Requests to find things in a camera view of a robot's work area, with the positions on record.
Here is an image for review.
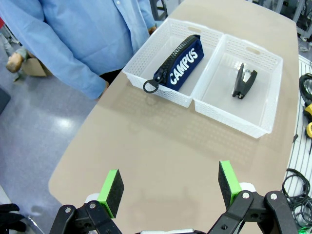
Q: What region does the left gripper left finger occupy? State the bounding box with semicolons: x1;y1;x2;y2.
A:
50;169;125;234

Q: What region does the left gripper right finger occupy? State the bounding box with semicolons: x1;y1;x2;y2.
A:
207;160;299;234

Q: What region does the black stapler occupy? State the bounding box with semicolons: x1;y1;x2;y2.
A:
231;62;258;100

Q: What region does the navy CAMPUS pencil case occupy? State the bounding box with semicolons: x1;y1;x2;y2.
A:
143;34;205;94

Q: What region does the person's left forearm blue sleeve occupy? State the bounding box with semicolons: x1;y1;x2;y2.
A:
136;0;156;31

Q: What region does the bystander clenched hand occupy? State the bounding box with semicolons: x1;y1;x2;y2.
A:
5;52;25;74

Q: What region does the white perforated plastic basket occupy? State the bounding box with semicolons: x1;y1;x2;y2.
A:
121;17;224;108
192;34;284;139

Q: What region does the white slotted platform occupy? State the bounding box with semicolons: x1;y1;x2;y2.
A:
284;55;312;195

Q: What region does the yellow tool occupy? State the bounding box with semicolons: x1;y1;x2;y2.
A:
303;102;312;139

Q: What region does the cardboard box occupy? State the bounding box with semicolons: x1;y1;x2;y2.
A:
21;58;53;78

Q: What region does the person in blue shirt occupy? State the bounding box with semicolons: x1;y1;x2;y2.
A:
0;0;156;100

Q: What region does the black cable bundle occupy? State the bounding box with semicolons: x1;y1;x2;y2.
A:
282;168;312;229

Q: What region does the black looped cable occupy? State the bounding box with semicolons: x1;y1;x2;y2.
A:
299;73;312;103

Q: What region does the black metal frame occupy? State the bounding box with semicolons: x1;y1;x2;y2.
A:
150;0;169;21

